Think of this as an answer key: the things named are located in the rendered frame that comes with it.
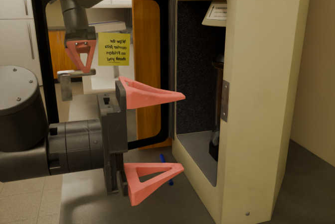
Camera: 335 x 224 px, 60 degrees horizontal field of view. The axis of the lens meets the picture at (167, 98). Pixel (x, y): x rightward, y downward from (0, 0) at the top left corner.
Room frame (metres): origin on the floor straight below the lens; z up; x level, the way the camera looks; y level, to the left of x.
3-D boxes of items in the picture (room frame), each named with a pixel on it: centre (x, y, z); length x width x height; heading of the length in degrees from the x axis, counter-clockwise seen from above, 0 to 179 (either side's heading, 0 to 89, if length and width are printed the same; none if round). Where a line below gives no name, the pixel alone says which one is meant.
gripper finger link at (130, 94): (0.32, 0.03, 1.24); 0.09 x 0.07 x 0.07; 106
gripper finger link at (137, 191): (0.32, 0.03, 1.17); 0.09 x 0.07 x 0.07; 106
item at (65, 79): (0.61, 0.22, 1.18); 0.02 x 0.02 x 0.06; 28
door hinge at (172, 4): (0.74, -0.01, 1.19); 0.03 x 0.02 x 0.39; 16
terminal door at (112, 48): (0.67, 0.13, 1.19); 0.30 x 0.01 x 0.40; 118
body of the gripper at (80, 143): (0.30, 0.09, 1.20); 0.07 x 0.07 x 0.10; 16
